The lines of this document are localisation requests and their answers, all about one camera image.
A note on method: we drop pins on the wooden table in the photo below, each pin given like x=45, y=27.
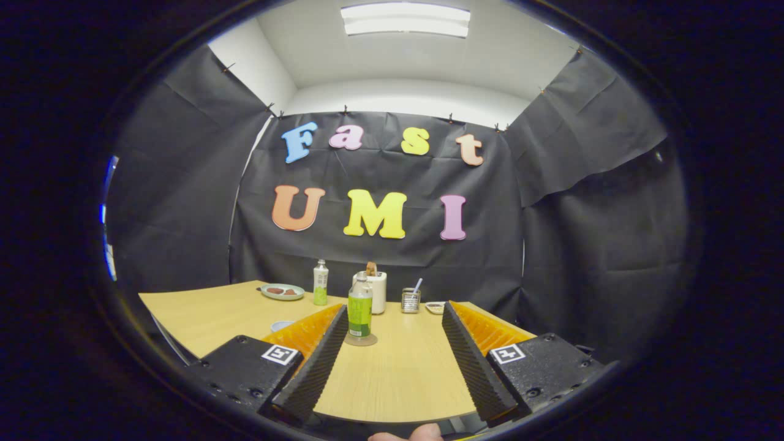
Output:
x=398, y=380

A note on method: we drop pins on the white divided snack tray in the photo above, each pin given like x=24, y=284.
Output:
x=435, y=307

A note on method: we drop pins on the black backdrop cloth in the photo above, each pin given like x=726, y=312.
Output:
x=380, y=171

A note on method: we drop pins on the bright monitor screen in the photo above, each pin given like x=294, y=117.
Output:
x=108, y=245

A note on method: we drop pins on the green label juice bottle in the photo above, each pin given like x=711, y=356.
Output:
x=360, y=312

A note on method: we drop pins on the ceiling light panel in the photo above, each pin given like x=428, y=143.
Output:
x=404, y=19

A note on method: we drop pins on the small capped green label bottle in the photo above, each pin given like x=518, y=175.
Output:
x=320, y=285

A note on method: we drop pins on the round brown coaster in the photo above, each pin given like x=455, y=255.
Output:
x=361, y=342

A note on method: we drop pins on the pale green plate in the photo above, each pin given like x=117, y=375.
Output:
x=283, y=297

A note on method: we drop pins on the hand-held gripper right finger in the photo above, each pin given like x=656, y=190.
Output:
x=474, y=367

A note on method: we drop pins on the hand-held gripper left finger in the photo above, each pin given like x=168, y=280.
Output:
x=312, y=373

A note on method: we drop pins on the ribbed glass jar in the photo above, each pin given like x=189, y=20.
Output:
x=410, y=301

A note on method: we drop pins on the white toaster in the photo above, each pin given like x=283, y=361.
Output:
x=380, y=294

